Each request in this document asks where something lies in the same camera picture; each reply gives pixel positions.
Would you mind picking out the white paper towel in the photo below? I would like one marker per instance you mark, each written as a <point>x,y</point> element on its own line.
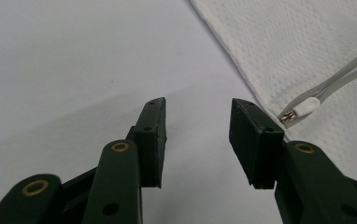
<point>307,56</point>

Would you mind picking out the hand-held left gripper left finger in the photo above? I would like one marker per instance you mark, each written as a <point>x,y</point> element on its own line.
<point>150,146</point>

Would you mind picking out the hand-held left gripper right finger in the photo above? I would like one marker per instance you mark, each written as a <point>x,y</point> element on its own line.
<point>254,146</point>

